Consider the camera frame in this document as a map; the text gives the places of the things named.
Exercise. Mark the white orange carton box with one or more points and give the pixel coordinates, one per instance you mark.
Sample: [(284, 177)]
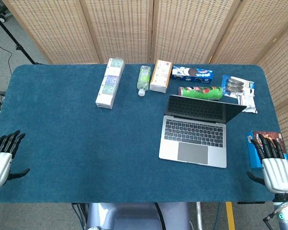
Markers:
[(160, 76)]

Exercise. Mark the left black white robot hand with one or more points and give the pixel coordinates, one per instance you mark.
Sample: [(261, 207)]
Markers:
[(0, 167)]

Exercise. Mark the long white tissue pack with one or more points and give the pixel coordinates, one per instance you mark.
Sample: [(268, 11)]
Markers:
[(109, 83)]

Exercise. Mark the blue table cloth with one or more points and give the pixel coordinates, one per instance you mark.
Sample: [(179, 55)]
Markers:
[(86, 143)]

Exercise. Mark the blue brown cookie box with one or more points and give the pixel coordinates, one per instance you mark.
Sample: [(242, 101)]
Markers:
[(253, 158)]

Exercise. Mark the wooden lattice folding screen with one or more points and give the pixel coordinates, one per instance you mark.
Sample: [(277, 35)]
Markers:
[(187, 28)]

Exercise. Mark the metal table leg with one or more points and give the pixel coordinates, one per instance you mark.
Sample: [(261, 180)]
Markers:
[(198, 215)]

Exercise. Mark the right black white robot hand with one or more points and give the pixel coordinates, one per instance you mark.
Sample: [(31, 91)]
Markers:
[(277, 172)]

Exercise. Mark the green label plastic bottle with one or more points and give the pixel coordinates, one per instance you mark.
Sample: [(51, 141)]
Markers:
[(143, 79)]

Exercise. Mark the green chips can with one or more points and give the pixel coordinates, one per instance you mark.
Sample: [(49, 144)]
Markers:
[(201, 93)]

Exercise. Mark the black tripod stand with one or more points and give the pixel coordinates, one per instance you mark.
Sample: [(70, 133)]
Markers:
[(12, 38)]

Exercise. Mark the grey robot torso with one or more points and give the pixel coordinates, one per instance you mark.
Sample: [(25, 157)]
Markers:
[(134, 216)]

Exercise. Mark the dried fish snack bag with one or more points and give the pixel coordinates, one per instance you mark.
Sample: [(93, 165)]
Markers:
[(240, 88)]

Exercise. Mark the blue oreo cookie box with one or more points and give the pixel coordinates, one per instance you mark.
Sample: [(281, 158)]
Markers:
[(192, 74)]

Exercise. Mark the silver grey laptop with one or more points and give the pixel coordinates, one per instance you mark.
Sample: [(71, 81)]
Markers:
[(194, 134)]

